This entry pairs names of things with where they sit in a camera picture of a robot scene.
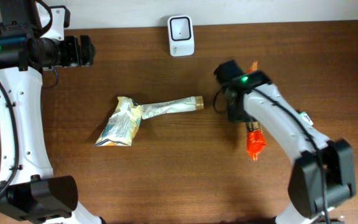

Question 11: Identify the orange spaghetti packet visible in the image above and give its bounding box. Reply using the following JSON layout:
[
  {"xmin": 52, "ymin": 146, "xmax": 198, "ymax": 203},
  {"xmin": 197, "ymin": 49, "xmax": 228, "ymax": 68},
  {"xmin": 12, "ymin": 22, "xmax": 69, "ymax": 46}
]
[{"xmin": 246, "ymin": 60, "xmax": 267, "ymax": 162}]

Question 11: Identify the green tissue pack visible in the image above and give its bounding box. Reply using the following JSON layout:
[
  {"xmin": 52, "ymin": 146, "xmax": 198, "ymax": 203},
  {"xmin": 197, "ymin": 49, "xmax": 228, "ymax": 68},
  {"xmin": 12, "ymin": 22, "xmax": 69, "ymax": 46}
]
[{"xmin": 300, "ymin": 111, "xmax": 314, "ymax": 126}]

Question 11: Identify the cream snack bag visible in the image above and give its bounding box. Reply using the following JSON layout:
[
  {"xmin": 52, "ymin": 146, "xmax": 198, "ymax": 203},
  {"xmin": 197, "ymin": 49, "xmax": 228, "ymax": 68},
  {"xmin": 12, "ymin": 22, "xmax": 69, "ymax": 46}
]
[{"xmin": 94, "ymin": 96, "xmax": 143, "ymax": 147}]

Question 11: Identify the white tube gold cap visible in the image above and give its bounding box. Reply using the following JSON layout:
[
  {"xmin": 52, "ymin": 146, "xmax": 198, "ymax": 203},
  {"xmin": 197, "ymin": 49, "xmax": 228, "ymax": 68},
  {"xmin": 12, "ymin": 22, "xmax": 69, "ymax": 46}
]
[{"xmin": 142, "ymin": 96, "xmax": 204, "ymax": 119}]

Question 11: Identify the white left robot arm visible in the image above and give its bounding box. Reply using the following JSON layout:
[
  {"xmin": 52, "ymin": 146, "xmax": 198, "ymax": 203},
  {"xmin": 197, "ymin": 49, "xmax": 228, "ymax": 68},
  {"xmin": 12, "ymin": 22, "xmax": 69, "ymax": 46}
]
[{"xmin": 0, "ymin": 1, "xmax": 103, "ymax": 223}]

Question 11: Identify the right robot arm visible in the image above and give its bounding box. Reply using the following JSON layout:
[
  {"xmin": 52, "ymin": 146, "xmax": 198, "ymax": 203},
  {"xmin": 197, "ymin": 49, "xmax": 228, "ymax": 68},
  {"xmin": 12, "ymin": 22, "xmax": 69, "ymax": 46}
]
[{"xmin": 214, "ymin": 60, "xmax": 357, "ymax": 223}]

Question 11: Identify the white barcode scanner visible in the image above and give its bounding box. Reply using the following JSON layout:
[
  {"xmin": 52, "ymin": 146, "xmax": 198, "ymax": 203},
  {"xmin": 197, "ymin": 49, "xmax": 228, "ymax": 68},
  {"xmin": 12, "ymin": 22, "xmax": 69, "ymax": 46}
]
[{"xmin": 167, "ymin": 15, "xmax": 195, "ymax": 57}]

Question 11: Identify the black right camera cable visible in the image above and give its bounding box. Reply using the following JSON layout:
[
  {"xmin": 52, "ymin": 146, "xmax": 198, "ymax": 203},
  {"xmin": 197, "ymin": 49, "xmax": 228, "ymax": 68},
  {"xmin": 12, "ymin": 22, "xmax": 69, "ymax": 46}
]
[{"xmin": 212, "ymin": 86, "xmax": 229, "ymax": 114}]

